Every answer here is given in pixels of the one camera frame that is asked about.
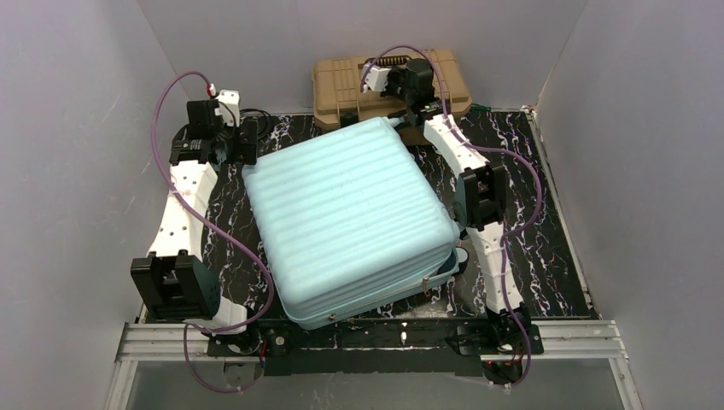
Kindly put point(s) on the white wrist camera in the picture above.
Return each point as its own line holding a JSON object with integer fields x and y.
{"x": 374, "y": 78}
{"x": 225, "y": 105}

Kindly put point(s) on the light blue suitcase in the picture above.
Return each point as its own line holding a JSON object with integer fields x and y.
{"x": 349, "y": 223}

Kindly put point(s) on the green handled screwdriver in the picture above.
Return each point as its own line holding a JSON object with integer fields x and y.
{"x": 479, "y": 107}

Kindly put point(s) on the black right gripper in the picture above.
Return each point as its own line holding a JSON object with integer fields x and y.
{"x": 411, "y": 113}

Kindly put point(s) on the tan plastic toolbox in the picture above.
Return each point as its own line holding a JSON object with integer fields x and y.
{"x": 336, "y": 83}

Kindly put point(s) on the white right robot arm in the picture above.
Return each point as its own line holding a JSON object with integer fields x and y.
{"x": 480, "y": 196}

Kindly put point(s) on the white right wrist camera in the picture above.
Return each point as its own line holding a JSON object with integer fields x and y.
{"x": 374, "y": 78}

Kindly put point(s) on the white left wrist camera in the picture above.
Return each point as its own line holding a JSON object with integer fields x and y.
{"x": 225, "y": 105}

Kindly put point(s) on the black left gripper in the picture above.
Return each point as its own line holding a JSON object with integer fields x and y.
{"x": 247, "y": 143}

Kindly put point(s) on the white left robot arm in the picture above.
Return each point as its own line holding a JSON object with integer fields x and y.
{"x": 174, "y": 282}

